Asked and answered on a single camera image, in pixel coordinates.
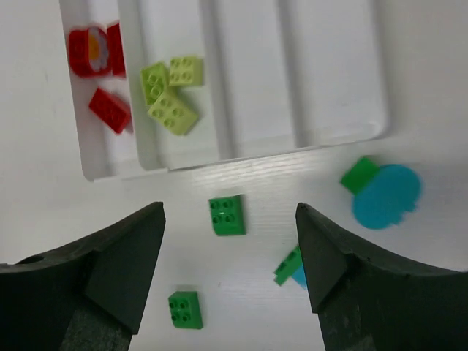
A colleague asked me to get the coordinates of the red studded lego brick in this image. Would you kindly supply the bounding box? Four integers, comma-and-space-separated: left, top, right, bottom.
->
107, 22, 126, 78

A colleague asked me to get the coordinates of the lime sloped lego brick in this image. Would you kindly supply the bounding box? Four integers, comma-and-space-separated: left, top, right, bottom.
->
140, 61, 169, 107

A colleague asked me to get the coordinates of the lime lego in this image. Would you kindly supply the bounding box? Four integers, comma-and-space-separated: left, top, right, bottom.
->
169, 56, 204, 86
148, 91, 199, 136

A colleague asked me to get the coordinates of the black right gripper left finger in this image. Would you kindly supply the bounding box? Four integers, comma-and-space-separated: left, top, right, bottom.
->
1, 202, 165, 350

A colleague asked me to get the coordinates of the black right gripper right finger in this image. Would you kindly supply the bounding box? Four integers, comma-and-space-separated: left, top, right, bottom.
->
295, 203, 467, 350

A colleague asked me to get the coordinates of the red sloped lego brick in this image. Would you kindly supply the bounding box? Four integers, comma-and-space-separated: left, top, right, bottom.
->
88, 88, 131, 135

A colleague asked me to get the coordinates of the white four-compartment tray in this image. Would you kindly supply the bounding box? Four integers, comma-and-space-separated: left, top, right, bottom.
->
59, 1, 388, 181

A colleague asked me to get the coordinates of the red flower cylinder lego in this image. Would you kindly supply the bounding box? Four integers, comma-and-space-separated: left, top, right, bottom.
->
67, 26, 110, 78

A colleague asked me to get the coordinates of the small blue lego brick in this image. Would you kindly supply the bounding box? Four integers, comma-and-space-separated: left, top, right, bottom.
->
292, 265, 308, 290

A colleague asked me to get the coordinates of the blue oval lego block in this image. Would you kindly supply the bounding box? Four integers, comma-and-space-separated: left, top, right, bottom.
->
352, 164, 423, 230

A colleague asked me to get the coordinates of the green long lego plate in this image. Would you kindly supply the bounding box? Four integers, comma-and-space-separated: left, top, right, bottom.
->
274, 245, 303, 286

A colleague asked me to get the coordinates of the green lego brick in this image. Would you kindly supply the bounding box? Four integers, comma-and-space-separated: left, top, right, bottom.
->
208, 195, 246, 236
168, 291, 203, 330

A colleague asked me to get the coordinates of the green lego under oval block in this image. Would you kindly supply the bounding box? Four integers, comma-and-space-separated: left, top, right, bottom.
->
340, 156, 380, 195

